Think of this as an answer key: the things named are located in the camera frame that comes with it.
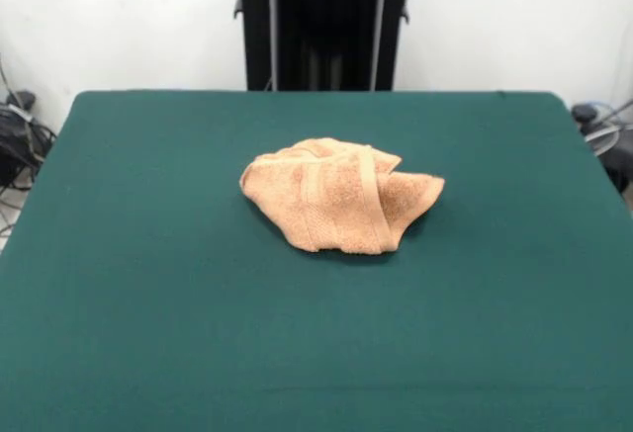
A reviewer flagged orange terry towel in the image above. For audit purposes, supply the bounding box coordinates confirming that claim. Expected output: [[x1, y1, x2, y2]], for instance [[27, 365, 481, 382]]
[[239, 137, 446, 256]]

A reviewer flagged black cable bundle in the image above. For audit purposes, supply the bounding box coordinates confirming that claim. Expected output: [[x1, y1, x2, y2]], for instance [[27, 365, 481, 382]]
[[0, 90, 58, 192]]

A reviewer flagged dark green table cloth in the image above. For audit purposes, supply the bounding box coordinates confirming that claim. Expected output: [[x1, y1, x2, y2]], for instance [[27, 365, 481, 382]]
[[0, 89, 633, 432]]

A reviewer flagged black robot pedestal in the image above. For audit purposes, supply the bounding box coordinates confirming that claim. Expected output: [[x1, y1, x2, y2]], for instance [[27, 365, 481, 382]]
[[232, 0, 412, 92]]

